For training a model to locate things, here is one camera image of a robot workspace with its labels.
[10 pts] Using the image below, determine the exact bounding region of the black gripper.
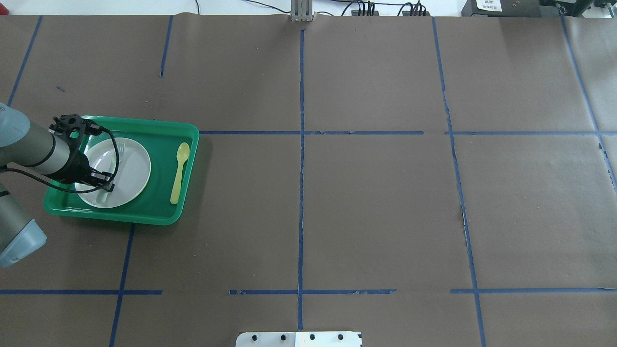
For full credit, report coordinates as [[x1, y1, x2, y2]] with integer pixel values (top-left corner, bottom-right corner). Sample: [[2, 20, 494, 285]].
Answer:
[[59, 141, 115, 192]]

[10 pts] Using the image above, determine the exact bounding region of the black desktop box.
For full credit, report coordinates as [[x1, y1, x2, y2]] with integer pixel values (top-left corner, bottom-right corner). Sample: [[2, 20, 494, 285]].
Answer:
[[461, 0, 559, 18]]

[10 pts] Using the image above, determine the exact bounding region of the translucent white plastic fork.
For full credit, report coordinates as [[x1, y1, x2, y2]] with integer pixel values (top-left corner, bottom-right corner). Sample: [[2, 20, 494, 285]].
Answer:
[[97, 143, 125, 204]]

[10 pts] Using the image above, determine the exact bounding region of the aluminium frame post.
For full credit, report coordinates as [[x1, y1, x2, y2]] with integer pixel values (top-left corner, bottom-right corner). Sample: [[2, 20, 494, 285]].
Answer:
[[289, 0, 315, 22]]

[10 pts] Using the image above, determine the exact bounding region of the green plastic tray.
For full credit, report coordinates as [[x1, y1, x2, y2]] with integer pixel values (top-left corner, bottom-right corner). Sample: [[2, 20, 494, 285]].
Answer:
[[43, 116, 200, 226]]

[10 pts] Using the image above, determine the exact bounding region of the yellow plastic spoon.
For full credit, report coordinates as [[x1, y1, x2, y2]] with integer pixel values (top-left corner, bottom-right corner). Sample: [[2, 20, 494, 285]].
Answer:
[[169, 142, 191, 205]]

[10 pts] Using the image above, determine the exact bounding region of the white round plate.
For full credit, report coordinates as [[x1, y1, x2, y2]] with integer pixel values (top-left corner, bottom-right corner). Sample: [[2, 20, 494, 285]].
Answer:
[[79, 137, 151, 209]]

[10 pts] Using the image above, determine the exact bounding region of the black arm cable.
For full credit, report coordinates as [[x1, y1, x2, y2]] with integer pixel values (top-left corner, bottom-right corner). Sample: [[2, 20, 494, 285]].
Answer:
[[0, 123, 120, 194]]

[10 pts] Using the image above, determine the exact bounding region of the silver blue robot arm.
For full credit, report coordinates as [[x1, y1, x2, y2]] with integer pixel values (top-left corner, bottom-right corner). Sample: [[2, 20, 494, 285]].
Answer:
[[0, 105, 119, 268]]

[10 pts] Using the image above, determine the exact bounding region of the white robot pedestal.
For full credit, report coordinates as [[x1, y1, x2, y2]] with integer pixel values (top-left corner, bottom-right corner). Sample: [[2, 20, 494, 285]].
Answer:
[[235, 331, 363, 347]]

